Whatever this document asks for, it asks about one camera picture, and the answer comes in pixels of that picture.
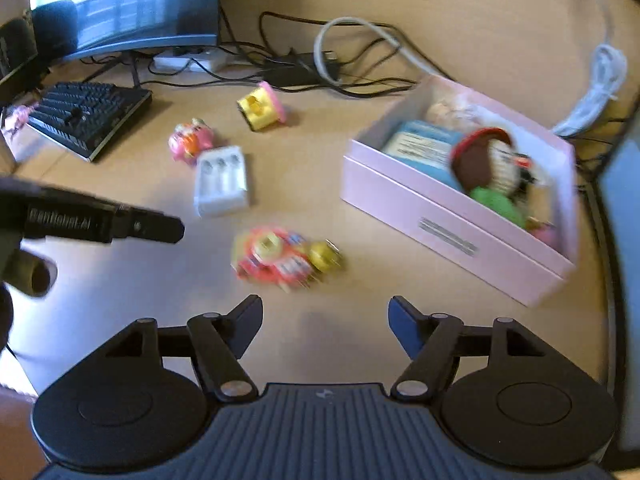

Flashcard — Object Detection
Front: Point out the black keyboard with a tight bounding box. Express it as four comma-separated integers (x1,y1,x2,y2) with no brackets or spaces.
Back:
27,82,152,162

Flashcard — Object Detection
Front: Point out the white power cable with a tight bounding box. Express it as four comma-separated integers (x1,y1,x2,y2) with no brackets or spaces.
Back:
552,0,629,139

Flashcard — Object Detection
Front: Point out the white battery charger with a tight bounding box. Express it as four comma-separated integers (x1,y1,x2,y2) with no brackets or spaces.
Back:
193,145,250,217

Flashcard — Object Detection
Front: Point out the gloved left hand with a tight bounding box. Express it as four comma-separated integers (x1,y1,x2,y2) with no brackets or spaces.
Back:
1,230,58,350

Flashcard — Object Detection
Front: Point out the red yellow toy packet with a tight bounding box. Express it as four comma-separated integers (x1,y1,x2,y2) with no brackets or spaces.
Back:
231,226,345,292

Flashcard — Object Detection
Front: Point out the black computer case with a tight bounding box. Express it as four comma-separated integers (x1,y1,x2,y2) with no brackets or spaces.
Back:
599,124,639,452

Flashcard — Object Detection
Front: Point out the blue wet wipes packet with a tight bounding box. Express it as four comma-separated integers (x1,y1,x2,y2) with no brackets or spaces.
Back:
381,120,463,192

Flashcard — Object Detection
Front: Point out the white power adapter strip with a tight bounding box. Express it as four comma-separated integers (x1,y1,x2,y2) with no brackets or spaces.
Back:
152,49,233,74

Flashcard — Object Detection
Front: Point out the pink pig figurine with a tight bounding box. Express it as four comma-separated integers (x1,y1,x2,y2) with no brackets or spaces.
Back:
168,118,216,165

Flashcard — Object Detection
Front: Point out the grey looped cable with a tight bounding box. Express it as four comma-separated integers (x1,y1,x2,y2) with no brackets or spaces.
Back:
312,15,452,86

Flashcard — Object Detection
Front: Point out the yellow pink toy block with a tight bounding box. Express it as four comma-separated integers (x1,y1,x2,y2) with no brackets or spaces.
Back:
236,81,288,132

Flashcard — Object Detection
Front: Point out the pink cardboard box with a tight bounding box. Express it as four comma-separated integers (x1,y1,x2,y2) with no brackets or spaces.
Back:
341,76,578,307

